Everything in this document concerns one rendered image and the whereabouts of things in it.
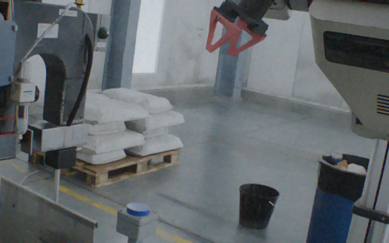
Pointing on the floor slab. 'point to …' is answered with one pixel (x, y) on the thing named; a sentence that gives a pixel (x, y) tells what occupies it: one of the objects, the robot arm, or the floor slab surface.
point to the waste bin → (335, 197)
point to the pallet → (140, 165)
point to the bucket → (256, 204)
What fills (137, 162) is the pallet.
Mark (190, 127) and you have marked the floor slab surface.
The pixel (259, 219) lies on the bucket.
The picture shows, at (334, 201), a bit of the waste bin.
